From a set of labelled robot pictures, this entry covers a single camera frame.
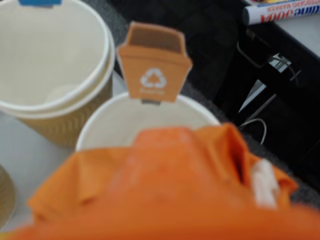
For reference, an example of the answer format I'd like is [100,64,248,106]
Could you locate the thin white cable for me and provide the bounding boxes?
[238,118,268,146]

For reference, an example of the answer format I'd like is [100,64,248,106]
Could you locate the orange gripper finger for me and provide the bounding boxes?
[4,127,320,240]

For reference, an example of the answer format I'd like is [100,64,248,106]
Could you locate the orange recycling bin label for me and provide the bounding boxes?
[116,21,194,105]

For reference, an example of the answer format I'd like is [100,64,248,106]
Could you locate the orange paper parcel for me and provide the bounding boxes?
[26,123,300,226]

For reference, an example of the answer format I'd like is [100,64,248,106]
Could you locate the white marker pen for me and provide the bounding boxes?
[242,0,320,26]

